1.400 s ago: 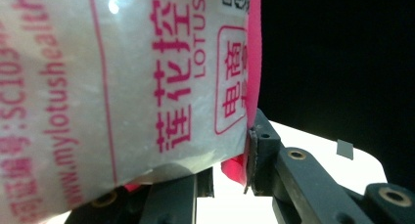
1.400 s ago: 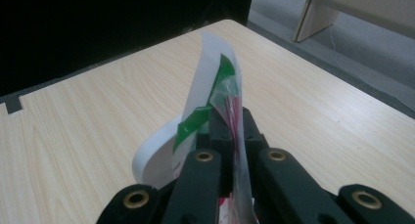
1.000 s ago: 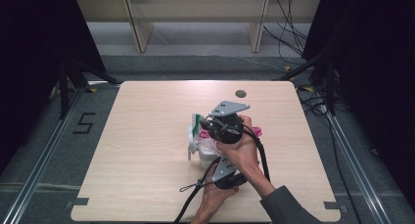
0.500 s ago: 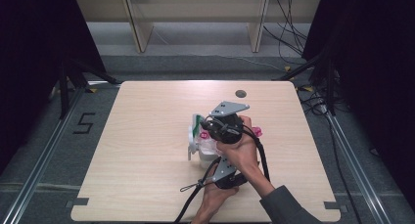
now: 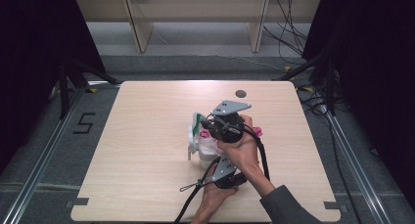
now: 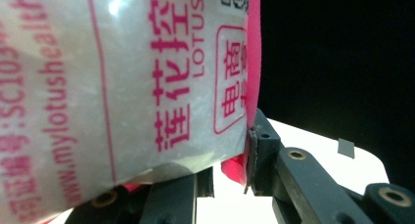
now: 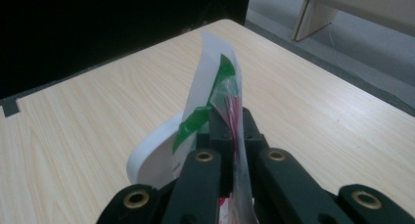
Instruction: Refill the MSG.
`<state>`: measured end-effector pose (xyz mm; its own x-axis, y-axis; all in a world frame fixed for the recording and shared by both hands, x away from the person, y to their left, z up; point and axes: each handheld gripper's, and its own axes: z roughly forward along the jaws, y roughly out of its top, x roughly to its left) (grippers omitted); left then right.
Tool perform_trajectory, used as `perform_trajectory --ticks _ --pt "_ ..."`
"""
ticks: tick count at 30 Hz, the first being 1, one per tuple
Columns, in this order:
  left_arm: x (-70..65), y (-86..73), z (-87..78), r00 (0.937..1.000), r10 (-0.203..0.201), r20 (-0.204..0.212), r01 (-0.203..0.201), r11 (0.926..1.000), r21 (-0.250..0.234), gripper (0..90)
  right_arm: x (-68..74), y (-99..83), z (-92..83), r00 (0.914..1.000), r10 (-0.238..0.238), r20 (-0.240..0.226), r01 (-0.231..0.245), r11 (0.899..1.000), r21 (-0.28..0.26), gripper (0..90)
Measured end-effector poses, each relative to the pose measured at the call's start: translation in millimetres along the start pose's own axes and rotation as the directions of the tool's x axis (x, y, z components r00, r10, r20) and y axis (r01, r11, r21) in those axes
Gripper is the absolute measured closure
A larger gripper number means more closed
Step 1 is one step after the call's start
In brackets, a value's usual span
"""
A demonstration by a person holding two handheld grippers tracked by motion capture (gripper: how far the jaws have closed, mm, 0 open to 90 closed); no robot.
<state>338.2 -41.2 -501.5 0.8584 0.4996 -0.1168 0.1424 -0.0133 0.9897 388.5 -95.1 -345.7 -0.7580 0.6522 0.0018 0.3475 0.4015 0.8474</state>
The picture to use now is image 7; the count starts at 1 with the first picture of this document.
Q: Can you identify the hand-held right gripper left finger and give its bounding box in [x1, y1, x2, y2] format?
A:
[169, 108, 235, 224]

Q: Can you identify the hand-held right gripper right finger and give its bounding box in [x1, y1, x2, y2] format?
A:
[241, 107, 355, 224]

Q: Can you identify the pink and white plastic bag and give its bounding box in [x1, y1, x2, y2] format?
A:
[171, 29, 260, 224]

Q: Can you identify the black curtain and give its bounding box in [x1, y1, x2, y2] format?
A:
[0, 0, 253, 101]

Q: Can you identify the light wooden bench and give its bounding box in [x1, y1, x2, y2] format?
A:
[287, 0, 415, 42]

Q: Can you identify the grey table edge tab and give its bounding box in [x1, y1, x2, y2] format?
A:
[0, 96, 22, 118]

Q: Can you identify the thin white floor cable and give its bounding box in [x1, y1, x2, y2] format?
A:
[323, 0, 371, 83]

